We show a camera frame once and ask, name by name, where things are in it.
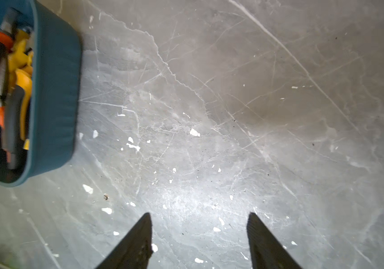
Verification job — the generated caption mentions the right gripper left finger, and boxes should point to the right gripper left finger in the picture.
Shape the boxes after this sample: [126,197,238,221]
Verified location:
[96,213,153,269]

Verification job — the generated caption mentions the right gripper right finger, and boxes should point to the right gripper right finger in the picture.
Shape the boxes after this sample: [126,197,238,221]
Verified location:
[246,213,302,269]

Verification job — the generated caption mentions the yellow black striped pliers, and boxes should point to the yellow black striped pliers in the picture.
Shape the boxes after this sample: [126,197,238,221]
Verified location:
[4,30,34,170]

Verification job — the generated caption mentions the teal plastic storage box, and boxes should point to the teal plastic storage box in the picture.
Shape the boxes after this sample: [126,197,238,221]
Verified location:
[0,1,82,187]

